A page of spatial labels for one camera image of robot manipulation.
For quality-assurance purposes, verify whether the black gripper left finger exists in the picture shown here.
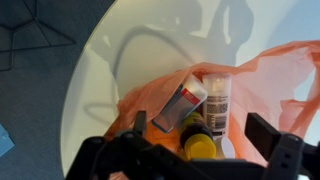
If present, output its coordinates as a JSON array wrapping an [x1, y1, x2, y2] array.
[[133, 110, 148, 137]]

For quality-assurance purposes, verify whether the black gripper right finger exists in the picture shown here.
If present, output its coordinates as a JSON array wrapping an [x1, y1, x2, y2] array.
[[244, 112, 283, 161]]

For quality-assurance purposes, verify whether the syrup bottle with yellow cap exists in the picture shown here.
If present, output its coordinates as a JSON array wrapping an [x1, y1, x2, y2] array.
[[179, 111, 218, 161]]

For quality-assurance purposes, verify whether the orange plastic bag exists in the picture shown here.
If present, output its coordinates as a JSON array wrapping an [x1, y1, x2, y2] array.
[[104, 39, 320, 168]]

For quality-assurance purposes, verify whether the white lotion bottle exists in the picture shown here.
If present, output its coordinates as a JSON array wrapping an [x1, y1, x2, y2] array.
[[201, 72, 236, 159]]

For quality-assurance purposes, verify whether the white tube with red label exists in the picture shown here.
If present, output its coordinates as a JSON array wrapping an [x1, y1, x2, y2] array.
[[151, 73, 209, 134]]

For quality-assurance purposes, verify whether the blue flat object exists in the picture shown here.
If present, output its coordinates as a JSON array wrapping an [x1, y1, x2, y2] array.
[[0, 123, 16, 158]]

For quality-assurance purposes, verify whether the thin wire floor frame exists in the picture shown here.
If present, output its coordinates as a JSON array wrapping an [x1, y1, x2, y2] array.
[[0, 0, 77, 73]]

